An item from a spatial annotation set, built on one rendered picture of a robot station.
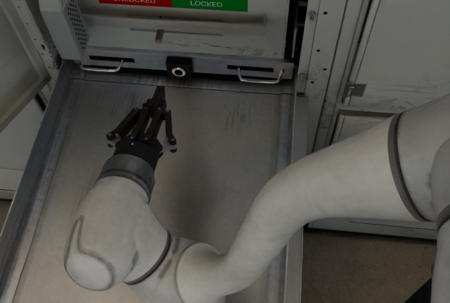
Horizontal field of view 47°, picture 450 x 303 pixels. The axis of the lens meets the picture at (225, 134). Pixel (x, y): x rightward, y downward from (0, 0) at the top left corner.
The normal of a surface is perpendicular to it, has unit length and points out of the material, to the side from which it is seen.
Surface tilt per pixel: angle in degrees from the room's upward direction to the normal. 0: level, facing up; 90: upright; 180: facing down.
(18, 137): 90
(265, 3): 90
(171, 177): 0
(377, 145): 51
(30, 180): 90
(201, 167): 0
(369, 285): 0
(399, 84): 90
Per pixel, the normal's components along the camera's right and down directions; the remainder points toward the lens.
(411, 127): -0.70, -0.55
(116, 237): 0.59, -0.42
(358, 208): -0.48, 0.69
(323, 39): -0.11, 0.85
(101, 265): 0.01, 0.29
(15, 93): 0.86, 0.42
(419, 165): -0.73, 0.03
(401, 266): -0.03, -0.52
